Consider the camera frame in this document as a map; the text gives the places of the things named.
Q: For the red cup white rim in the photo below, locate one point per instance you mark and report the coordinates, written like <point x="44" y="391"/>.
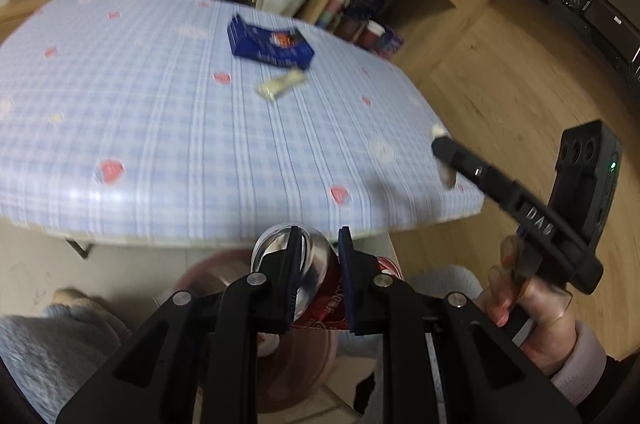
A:
<point x="372" y="36"/>

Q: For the person's right forearm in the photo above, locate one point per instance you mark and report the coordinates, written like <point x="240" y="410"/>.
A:
<point x="595" y="364"/>

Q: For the maroon plastic waste bin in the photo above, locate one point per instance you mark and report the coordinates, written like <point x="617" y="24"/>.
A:
<point x="300" y="369"/>

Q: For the blue cartoon gift box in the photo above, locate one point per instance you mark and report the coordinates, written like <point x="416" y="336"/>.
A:
<point x="367" y="3"/>

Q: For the small purple box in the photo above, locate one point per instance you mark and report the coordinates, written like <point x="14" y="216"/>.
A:
<point x="391" y="43"/>

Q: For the person's left leg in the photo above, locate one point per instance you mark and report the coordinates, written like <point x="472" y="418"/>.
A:
<point x="50" y="354"/>

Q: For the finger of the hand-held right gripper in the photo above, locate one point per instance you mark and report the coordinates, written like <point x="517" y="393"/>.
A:
<point x="475" y="171"/>

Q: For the dark blue snack box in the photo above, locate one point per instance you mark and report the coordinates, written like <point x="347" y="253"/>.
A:
<point x="270" y="46"/>

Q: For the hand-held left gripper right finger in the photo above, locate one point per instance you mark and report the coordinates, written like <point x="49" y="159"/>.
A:
<point x="347" y="284"/>

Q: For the black stone ledge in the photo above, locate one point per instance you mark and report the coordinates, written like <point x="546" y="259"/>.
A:
<point x="600" y="28"/>

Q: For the crushed red soda can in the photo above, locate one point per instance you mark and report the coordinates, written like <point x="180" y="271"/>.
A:
<point x="320" y="269"/>

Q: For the stack of pastel cups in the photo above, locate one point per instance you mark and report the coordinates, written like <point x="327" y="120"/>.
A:
<point x="337" y="1"/>

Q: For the person's right hand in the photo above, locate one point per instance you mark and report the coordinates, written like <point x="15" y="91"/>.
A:
<point x="545" y="324"/>

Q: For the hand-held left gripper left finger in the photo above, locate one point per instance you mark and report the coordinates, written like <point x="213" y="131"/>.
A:
<point x="294" y="264"/>

